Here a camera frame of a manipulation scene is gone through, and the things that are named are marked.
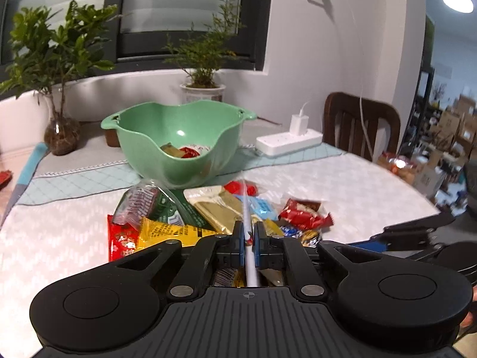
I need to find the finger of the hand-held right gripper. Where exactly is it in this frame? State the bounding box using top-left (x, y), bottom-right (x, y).
top-left (370, 212), bottom-right (455, 243)
top-left (348, 241), bottom-right (447, 263)

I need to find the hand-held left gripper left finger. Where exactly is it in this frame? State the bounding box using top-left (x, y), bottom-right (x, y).
top-left (115, 221), bottom-right (247, 301)

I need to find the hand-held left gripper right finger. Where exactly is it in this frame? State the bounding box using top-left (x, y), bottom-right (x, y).
top-left (254, 221), bottom-right (389, 301)

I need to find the white edged snack packet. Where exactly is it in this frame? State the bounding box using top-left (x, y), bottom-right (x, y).
top-left (240, 171), bottom-right (259, 288)

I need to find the gold snack packet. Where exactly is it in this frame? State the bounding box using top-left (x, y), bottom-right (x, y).
top-left (194, 190), bottom-right (248, 234)

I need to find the gold foil chocolate ball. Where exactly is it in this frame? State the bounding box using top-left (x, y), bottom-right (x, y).
top-left (298, 229), bottom-right (323, 247)

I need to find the green plastic bowl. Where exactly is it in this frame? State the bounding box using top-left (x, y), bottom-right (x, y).
top-left (100, 100), bottom-right (257, 190)

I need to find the person's right hand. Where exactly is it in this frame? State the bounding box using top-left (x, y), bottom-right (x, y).
top-left (460, 285), bottom-right (477, 339)

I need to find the tan snack packet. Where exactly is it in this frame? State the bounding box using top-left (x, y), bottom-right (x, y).
top-left (261, 219), bottom-right (286, 237)

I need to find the light blue snack packet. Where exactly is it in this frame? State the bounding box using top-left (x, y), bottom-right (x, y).
top-left (244, 195), bottom-right (280, 221)

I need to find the red chocolate bar packet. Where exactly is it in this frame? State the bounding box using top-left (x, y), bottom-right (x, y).
top-left (279, 199), bottom-right (335, 232)

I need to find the red candy packet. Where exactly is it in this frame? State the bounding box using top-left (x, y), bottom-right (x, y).
top-left (224, 180), bottom-right (258, 197)

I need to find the cream snack packet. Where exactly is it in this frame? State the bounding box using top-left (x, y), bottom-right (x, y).
top-left (183, 185), bottom-right (224, 206)

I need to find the yellow snack packet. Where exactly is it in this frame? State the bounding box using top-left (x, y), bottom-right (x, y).
top-left (136, 216), bottom-right (224, 251)

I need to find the green snack bag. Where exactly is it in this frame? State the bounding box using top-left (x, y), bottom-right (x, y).
top-left (147, 188), bottom-right (217, 234)

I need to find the white power strip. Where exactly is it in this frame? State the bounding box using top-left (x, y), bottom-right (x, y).
top-left (255, 129), bottom-right (324, 157)

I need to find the white pink snack packet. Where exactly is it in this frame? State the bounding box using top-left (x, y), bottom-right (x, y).
top-left (186, 142), bottom-right (215, 155)

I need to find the clear striped candy bag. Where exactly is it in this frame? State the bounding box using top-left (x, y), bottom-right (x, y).
top-left (112, 179), bottom-right (165, 228)

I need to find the pile of cardboard boxes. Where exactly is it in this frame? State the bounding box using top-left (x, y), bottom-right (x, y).
top-left (410, 93), bottom-right (477, 202)

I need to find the gold wrapped candy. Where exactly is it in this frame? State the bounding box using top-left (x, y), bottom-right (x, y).
top-left (161, 142), bottom-right (185, 159)

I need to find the dark wooden chair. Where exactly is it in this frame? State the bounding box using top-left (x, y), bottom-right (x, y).
top-left (323, 91), bottom-right (401, 163)

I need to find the red floral snack packet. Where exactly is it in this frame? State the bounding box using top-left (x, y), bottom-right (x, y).
top-left (107, 213), bottom-right (146, 262)

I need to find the white charger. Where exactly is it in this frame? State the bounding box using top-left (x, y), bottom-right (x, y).
top-left (291, 114), bottom-right (310, 137)

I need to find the black metal shelf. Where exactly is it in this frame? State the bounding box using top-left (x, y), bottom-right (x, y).
top-left (408, 63), bottom-right (436, 157)

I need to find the white plant pot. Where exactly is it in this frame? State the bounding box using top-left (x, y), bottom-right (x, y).
top-left (180, 82), bottom-right (227, 105)

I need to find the brown wood carving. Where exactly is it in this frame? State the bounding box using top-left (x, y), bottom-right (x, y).
top-left (103, 127), bottom-right (122, 148)

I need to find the teal quilted cloth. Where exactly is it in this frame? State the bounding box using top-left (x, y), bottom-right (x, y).
top-left (9, 140), bottom-right (349, 209)

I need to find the white quilted table cover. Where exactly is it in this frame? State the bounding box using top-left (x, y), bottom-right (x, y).
top-left (0, 151), bottom-right (451, 306)

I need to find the fine-leaved potted plant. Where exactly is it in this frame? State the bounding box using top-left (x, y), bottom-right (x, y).
top-left (162, 0), bottom-right (248, 88)

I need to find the dark framed window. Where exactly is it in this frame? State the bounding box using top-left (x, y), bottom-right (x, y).
top-left (0, 0), bottom-right (274, 72)

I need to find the round glass vase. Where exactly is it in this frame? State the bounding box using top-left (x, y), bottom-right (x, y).
top-left (44, 117), bottom-right (82, 156)

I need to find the round ceiling light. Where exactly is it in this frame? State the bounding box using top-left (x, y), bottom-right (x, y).
top-left (442, 0), bottom-right (473, 13)

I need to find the leafy green plant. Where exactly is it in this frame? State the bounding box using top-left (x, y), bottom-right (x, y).
top-left (0, 0), bottom-right (122, 124)

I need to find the long white cable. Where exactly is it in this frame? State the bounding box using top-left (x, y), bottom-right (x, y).
top-left (326, 0), bottom-right (375, 163)

